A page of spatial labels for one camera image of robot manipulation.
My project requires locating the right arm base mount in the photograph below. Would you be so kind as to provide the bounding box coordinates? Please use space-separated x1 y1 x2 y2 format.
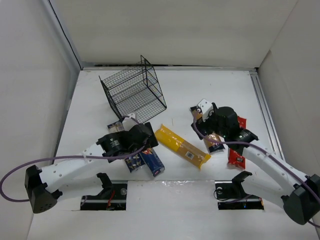
213 171 264 211

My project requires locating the aluminium rail on right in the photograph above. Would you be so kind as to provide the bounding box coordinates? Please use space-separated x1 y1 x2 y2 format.
249 68 285 161

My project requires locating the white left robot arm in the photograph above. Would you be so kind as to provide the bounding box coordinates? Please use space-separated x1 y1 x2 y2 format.
24 122 159 214

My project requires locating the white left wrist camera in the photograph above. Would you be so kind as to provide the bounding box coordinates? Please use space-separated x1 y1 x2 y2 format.
122 112 138 131

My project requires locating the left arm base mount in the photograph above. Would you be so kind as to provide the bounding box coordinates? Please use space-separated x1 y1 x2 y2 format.
80 173 128 211

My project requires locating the blue star spaghetti bag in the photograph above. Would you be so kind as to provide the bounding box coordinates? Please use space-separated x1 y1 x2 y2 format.
124 153 145 173

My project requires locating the dark blue Lasicilia spaghetti bag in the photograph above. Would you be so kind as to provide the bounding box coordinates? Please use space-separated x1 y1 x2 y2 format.
190 106 225 155

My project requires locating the black wire shelf rack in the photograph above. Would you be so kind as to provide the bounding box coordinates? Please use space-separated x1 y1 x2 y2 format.
99 55 167 123

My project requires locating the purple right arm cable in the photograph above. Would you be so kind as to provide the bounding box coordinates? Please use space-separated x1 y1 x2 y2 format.
192 115 320 229

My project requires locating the blue Barilla spaghetti box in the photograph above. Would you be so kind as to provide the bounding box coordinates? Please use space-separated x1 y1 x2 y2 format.
139 148 165 177

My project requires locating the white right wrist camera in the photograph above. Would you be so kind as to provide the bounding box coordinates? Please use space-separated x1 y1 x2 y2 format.
196 98 214 122

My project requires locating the red spaghetti bag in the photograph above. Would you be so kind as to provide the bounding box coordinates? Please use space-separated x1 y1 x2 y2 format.
226 116 249 169

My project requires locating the yellow spaghetti bag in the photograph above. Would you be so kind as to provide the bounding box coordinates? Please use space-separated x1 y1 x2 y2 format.
155 124 211 169

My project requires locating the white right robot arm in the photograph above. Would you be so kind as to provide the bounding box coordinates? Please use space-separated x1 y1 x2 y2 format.
192 103 320 225

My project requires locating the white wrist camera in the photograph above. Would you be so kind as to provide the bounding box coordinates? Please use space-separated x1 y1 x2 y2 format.
122 112 138 131
196 98 214 122

